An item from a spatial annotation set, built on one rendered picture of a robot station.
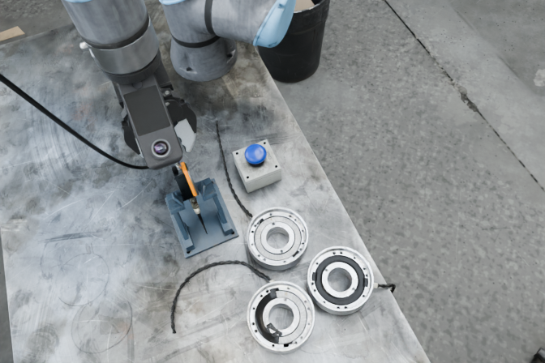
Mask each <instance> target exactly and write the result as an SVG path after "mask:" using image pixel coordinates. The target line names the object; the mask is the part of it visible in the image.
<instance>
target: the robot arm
mask: <svg viewBox="0 0 545 363"><path fill-rule="evenodd" d="M61 1H62V4H63V5H64V7H65V8H66V10H67V13H68V14H69V16H70V17H71V20H72V21H73V23H74V25H75V27H76V28H77V30H78V32H79V34H80V36H81V37H82V39H83V40H84V41H83V42H80V44H79V46H80V48H81V49H82V50H83V51H87V50H90V53H91V55H92V57H93V59H94V60H95V62H96V64H97V65H98V66H99V67H100V68H101V71H102V72H103V74H104V76H105V77H106V78H107V79H109V80H110V81H112V84H113V86H114V90H115V93H116V96H117V98H118V103H119V104H120V106H121V107H122V108H123V109H124V110H123V111H122V112H121V115H122V119H123V120H124V121H120V123H121V126H122V127H121V130H122V135H123V138H124V140H125V143H126V144H127V146H128V147H129V148H131V149H132V150H133V151H134V152H135V153H137V154H138V155H140V156H142V157H143V158H144V161H145V164H146V165H147V166H148V167H149V168H150V169H153V170H158V169H162V168H164V167H167V166H169V165H172V164H176V163H178V162H179V161H180V160H181V159H182V147H181V145H180V142H181V144H182V145H183V146H184V149H185V151H186V152H191V150H192V148H193V146H194V144H195V137H196V131H197V119H196V115H195V112H194V110H193V108H192V107H191V105H190V104H189V103H188V102H186V100H185V98H182V99H181V100H180V97H179V94H178V93H177V92H173V90H174V89H173V86H172V83H171V82H170V78H169V76H168V74H167V72H166V70H165V67H164V65H163V62H162V60H161V52H160V50H159V42H158V39H157V34H156V32H155V30H154V27H153V25H152V21H151V19H150V16H149V14H148V11H147V8H146V6H145V4H144V0H61ZM159 1H160V2H161V5H162V7H163V10H164V13H165V17H166V20H167V23H168V25H169V28H170V32H171V36H172V39H171V48H170V58H171V61H172V63H173V66H174V69H175V70H176V72H177V73H178V74H179V75H181V76H182V77H183V78H185V79H189V80H192V81H197V82H204V81H210V80H214V79H218V78H220V77H221V76H223V75H225V74H226V73H228V72H229V71H230V70H231V69H232V68H233V66H234V64H235V63H236V61H237V57H238V51H237V46H236V43H235V41H241V42H245V43H249V44H253V45H254V46H257V45H259V46H263V47H269V48H272V47H275V46H277V45H278V44H279V43H280V42H281V40H282V39H283V37H284V36H285V34H286V32H287V29H288V27H289V25H290V21H291V20H292V16H293V13H294V8H295V4H296V0H159ZM178 138H179V139H180V142H179V140H178Z"/></svg>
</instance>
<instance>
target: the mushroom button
mask: <svg viewBox="0 0 545 363"><path fill-rule="evenodd" d="M266 155H267V152H266V149H265V148H264V147H263V146H262V145H259V144H252V145H250V146H249V147H247V149H246V150H245V152H244V156H245V159H246V160H247V162H249V163H251V164H259V163H261V162H263V161H264V160H265V158H266Z"/></svg>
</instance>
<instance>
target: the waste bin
mask: <svg viewBox="0 0 545 363"><path fill-rule="evenodd" d="M311 1H312V2H313V4H314V6H312V7H310V8H307V9H305V10H301V11H294V13H293V16H292V20H291V21H290V25H289V27H288V29H287V32H286V34H285V36H284V37H283V39H282V40H281V42H280V43H279V44H278V45H277V46H275V47H272V48H269V47H263V46H259V45H257V46H258V50H259V55H260V57H261V59H262V61H263V63H264V65H265V66H266V68H267V70H268V72H269V74H270V75H271V77H272V78H273V79H275V80H277V81H281V82H285V83H294V82H298V81H302V80H304V79H307V78H308V77H310V76H311V75H313V74H314V73H315V71H316V70H317V68H318V66H319V64H320V54H321V49H322V43H323V38H324V28H325V23H326V20H327V18H328V12H329V7H330V0H311Z"/></svg>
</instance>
